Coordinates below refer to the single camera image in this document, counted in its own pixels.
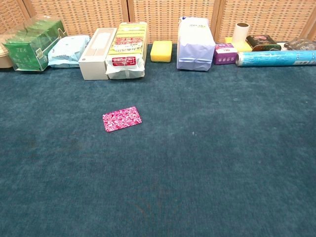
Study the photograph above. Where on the pink white patterned rectangular block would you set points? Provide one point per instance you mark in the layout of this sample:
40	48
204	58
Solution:
122	119

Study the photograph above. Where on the blue carpet table cover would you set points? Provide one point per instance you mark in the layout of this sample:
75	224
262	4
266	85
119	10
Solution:
197	148

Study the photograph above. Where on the yellow sponge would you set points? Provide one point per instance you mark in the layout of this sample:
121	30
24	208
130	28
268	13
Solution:
244	47
161	50

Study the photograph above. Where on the yellow sponge multipack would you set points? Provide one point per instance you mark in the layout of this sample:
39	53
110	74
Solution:
127	49

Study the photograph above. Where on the white paper bag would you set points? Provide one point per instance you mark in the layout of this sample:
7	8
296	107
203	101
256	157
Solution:
195	47

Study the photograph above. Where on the long white power strip box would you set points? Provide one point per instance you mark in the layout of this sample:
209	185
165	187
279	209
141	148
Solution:
95	64

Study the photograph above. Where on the small purple box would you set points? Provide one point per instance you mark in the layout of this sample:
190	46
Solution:
224	54

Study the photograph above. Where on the woven bamboo folding screen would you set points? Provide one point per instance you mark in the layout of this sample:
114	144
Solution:
168	14

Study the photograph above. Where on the light blue wet wipes pack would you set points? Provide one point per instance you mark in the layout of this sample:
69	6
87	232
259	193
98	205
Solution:
66	50

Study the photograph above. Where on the white roll cardboard core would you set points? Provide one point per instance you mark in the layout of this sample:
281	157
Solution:
241	33

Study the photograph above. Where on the blue cling film roll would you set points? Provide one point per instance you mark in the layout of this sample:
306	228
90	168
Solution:
271	58

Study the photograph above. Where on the dark rectangular tin can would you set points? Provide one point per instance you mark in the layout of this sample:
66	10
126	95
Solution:
261	42

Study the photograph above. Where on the clear box green tea bags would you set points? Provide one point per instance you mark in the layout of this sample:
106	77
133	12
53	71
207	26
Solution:
29	47

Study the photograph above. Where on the packaged metal clips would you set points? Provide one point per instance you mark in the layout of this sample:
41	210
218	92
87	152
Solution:
301	44

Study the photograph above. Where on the beige lidded lunch box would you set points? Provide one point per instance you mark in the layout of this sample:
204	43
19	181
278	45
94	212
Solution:
5	59

